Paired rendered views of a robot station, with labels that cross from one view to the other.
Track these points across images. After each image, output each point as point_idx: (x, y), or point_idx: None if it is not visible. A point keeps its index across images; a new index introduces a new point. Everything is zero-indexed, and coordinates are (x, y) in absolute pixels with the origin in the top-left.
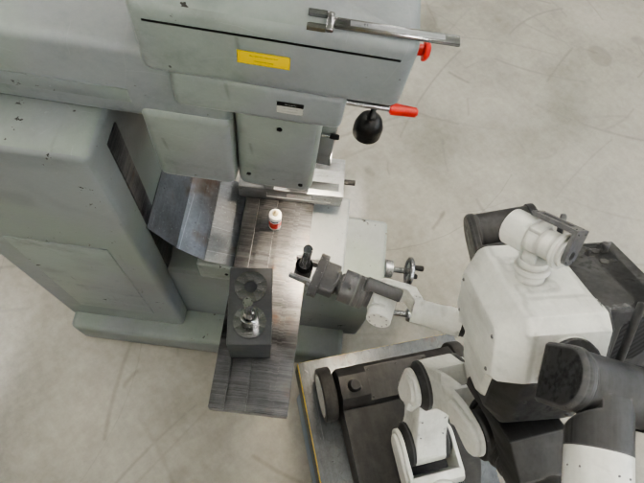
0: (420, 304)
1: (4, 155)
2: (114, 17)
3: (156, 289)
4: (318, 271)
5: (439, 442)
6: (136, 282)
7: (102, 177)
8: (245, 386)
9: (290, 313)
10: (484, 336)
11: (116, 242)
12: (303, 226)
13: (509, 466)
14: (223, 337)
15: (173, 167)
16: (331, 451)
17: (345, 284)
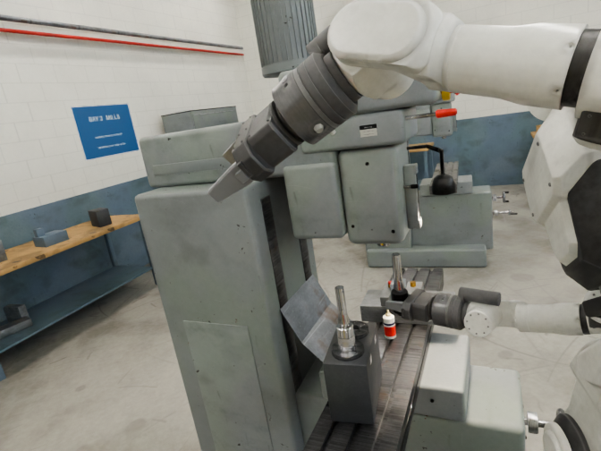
0: (523, 304)
1: (202, 199)
2: None
3: (282, 410)
4: (412, 295)
5: None
6: (266, 394)
7: (251, 213)
8: (342, 446)
9: (400, 393)
10: (539, 165)
11: (254, 310)
12: (417, 337)
13: None
14: (328, 405)
15: (300, 226)
16: None
17: (438, 296)
